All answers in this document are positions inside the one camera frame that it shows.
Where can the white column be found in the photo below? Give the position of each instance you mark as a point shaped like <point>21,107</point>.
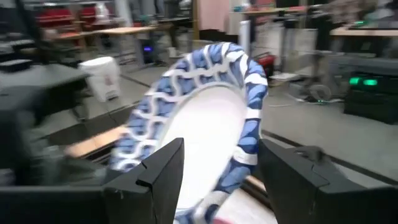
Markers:
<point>244,37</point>

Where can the black table edge clamp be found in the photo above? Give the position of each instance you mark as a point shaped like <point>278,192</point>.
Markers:
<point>308,153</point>

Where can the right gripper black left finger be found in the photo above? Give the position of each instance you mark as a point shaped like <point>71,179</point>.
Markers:
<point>155,186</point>

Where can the black equipment with green lights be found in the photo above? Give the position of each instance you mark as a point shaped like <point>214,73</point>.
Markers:
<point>373,102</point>

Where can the wooden top table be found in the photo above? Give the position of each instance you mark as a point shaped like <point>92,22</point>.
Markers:
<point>124,30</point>

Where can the blue white patterned bowl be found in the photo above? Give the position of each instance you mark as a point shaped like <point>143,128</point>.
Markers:
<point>205,130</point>

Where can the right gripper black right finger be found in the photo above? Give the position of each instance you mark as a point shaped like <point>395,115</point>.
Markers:
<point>295,193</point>

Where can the computer tower with blue light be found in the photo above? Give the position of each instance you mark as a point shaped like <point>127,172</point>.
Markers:
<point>147,49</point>

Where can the pink partition panel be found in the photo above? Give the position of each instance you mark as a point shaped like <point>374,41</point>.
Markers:
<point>214,14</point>

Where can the light wooden desk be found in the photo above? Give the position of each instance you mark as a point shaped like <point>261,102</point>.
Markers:
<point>357,31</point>

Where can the red tool cart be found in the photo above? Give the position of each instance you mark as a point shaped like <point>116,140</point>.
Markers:
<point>266,62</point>

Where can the white trash bin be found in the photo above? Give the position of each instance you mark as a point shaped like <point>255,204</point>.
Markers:
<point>101,77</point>

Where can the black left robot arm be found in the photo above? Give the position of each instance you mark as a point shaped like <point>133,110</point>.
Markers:
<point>18,102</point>

